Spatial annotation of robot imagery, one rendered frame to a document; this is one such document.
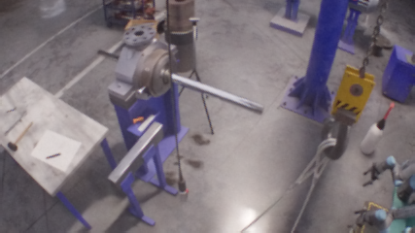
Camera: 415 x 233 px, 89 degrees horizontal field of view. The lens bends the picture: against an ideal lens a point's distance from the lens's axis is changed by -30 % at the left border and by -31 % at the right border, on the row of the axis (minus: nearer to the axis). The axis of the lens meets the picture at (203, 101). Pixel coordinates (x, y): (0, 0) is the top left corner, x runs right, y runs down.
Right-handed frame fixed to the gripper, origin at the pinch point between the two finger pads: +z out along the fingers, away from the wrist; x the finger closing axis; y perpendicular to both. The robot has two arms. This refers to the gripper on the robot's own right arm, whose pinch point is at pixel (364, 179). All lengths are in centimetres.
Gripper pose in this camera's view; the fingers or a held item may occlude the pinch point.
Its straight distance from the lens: 239.7
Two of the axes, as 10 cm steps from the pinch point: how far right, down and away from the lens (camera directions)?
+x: 4.4, -5.2, 7.4
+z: -4.2, 6.1, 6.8
